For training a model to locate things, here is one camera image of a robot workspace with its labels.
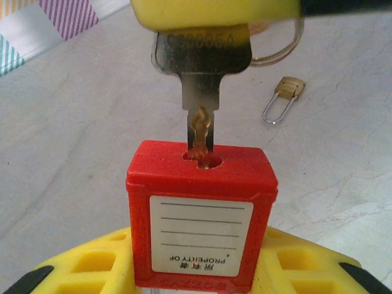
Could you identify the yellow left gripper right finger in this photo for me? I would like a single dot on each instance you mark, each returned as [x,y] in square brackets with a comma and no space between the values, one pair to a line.
[300,269]

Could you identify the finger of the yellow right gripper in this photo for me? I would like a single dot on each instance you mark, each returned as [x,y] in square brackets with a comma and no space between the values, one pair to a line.
[214,12]

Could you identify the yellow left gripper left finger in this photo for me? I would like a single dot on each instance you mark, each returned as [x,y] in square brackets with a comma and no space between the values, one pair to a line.
[92,269]

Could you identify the silver square-head key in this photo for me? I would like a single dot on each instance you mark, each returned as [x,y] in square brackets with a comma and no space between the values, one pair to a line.
[199,61]

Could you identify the small brass padlock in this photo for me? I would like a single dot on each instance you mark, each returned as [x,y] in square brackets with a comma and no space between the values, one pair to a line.
[289,88]

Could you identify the red plastic padlock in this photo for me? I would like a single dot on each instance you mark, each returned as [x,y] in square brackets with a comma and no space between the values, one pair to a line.
[199,183]

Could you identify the plaid backdrop cloth panel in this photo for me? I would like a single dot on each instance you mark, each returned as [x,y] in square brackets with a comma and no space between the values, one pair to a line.
[70,18]

